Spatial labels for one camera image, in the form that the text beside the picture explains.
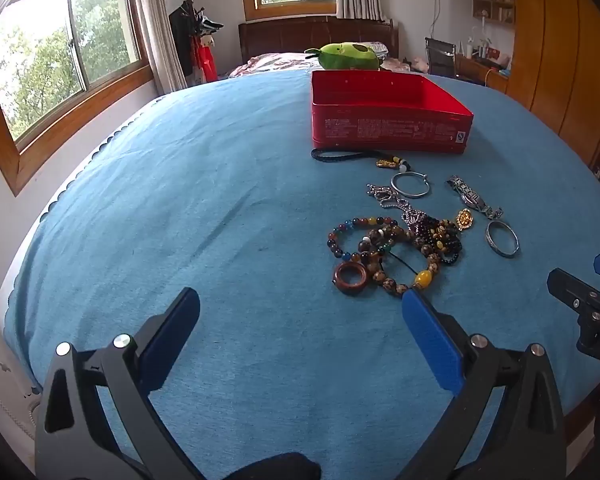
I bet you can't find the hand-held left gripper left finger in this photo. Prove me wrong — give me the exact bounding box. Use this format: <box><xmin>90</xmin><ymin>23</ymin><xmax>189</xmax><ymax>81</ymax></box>
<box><xmin>34</xmin><ymin>287</ymin><xmax>201</xmax><ymax>480</ymax></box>

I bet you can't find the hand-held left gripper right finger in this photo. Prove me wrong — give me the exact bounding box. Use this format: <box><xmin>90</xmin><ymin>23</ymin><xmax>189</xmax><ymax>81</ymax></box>
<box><xmin>401</xmin><ymin>289</ymin><xmax>567</xmax><ymax>480</ymax></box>

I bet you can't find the brown wooden bead bracelet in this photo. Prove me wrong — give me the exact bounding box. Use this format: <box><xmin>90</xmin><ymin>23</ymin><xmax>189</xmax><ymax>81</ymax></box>
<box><xmin>357</xmin><ymin>227</ymin><xmax>443</xmax><ymax>297</ymax></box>

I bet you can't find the multicolour bead bracelet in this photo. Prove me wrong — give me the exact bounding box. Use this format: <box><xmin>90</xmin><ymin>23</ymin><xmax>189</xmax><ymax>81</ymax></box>
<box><xmin>327</xmin><ymin>216</ymin><xmax>398</xmax><ymax>263</ymax></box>

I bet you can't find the red tin box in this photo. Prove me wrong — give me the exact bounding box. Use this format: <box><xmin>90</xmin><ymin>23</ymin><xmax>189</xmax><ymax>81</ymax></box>
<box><xmin>310</xmin><ymin>70</ymin><xmax>475</xmax><ymax>153</ymax></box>

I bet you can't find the wide silver bangle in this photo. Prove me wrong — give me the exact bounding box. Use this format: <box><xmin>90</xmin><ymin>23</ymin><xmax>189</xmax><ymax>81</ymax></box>
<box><xmin>486</xmin><ymin>220</ymin><xmax>520</xmax><ymax>258</ymax></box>

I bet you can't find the silver wristwatch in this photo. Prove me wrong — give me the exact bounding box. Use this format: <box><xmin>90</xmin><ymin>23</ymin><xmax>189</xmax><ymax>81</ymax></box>
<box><xmin>446</xmin><ymin>175</ymin><xmax>503</xmax><ymax>220</ymax></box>

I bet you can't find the thin silver hoop bangle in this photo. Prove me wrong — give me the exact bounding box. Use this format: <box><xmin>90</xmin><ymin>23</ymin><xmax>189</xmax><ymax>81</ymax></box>
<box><xmin>391</xmin><ymin>171</ymin><xmax>432</xmax><ymax>198</ymax></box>

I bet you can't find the wooden desk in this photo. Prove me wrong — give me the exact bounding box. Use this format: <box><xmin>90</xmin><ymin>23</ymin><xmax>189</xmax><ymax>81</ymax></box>
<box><xmin>455</xmin><ymin>52</ymin><xmax>511</xmax><ymax>93</ymax></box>

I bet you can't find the wooden wardrobe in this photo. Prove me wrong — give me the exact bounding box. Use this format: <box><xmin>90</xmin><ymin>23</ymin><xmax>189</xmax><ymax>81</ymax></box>
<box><xmin>505</xmin><ymin>0</ymin><xmax>600</xmax><ymax>161</ymax></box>

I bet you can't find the black office chair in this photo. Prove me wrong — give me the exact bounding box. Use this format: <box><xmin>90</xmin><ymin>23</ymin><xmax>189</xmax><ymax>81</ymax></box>
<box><xmin>424</xmin><ymin>37</ymin><xmax>456</xmax><ymax>78</ymax></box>

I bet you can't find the red bag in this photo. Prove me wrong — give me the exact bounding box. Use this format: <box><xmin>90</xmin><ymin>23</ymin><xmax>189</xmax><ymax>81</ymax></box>
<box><xmin>195</xmin><ymin>42</ymin><xmax>218</xmax><ymax>83</ymax></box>

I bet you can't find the pink bedding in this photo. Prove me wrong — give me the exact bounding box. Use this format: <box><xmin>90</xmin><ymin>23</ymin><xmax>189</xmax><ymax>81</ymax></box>
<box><xmin>228</xmin><ymin>52</ymin><xmax>321</xmax><ymax>78</ymax></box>

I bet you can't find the green plush toy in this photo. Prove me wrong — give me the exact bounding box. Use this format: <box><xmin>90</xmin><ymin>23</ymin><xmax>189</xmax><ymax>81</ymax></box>
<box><xmin>304</xmin><ymin>41</ymin><xmax>383</xmax><ymax>72</ymax></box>

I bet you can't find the coat rack with clothes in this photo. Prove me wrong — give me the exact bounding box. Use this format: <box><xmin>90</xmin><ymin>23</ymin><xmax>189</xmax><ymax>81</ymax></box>
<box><xmin>169</xmin><ymin>0</ymin><xmax>224</xmax><ymax>86</ymax></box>

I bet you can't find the beige curtain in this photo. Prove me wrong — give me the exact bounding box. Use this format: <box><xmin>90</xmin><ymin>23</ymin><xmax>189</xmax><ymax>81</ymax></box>
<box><xmin>130</xmin><ymin>0</ymin><xmax>188</xmax><ymax>95</ymax></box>

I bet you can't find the dark wooden headboard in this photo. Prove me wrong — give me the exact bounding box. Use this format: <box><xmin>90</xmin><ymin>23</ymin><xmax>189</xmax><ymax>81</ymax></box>
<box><xmin>238</xmin><ymin>16</ymin><xmax>400</xmax><ymax>66</ymax></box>

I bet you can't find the black bead necklace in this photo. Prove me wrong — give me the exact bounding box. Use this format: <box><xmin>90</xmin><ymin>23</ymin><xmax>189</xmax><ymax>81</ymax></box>
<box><xmin>402</xmin><ymin>215</ymin><xmax>463</xmax><ymax>266</ymax></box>

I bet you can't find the red-brown ring pendant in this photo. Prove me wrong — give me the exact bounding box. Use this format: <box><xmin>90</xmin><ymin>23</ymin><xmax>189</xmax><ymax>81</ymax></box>
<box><xmin>333</xmin><ymin>261</ymin><xmax>369</xmax><ymax>297</ymax></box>

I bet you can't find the silver chain necklace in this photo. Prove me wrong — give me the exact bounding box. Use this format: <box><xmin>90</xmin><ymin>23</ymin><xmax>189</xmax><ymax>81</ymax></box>
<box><xmin>366</xmin><ymin>183</ymin><xmax>431</xmax><ymax>226</ymax></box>

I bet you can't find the black cord with gold charm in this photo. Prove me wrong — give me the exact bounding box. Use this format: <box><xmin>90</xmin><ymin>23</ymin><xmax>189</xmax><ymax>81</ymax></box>
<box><xmin>311</xmin><ymin>147</ymin><xmax>412</xmax><ymax>175</ymax></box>

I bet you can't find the wooden wall shelf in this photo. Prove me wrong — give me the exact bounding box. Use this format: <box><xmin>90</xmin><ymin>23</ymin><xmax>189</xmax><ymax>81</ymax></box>
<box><xmin>472</xmin><ymin>0</ymin><xmax>516</xmax><ymax>26</ymax></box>

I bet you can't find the large wooden frame window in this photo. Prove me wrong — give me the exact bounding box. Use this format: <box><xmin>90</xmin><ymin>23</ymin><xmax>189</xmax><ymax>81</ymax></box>
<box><xmin>0</xmin><ymin>0</ymin><xmax>156</xmax><ymax>196</ymax></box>

